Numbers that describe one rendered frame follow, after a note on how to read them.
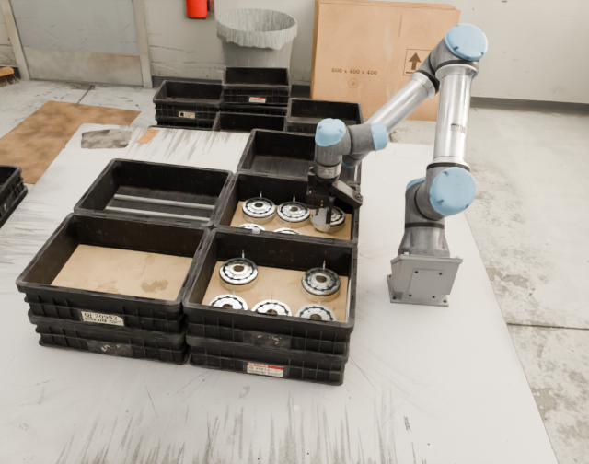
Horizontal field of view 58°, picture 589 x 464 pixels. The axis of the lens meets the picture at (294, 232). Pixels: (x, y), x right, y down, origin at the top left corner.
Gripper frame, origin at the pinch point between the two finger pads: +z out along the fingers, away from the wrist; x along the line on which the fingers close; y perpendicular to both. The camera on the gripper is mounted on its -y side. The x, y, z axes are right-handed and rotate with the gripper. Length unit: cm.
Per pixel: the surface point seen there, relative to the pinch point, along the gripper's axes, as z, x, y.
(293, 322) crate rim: -13.8, 47.0, 5.7
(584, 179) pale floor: 113, -181, -169
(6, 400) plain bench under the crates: 6, 65, 71
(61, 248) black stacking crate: -8, 28, 70
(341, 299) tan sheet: -1.9, 29.9, -5.5
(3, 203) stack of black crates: 48, -39, 142
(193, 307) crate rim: -15, 47, 29
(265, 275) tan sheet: -1.3, 24.2, 15.7
